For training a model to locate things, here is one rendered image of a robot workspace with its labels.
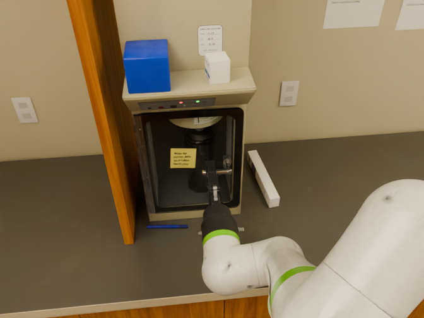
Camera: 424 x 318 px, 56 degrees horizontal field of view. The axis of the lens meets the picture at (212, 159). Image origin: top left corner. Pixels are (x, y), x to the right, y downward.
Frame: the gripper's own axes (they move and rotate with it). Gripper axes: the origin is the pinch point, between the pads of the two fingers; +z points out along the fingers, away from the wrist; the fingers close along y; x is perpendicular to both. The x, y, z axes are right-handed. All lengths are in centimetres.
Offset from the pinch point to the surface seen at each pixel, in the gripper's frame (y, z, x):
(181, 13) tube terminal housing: 45.7, 5.5, 5.5
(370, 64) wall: 7, 49, -68
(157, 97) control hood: 30.2, -5.8, 12.7
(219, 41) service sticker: 38.3, 5.5, -3.4
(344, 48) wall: 14, 49, -56
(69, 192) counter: -26, 24, 52
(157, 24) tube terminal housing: 43.3, 5.5, 11.3
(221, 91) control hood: 30.7, -6.0, -2.7
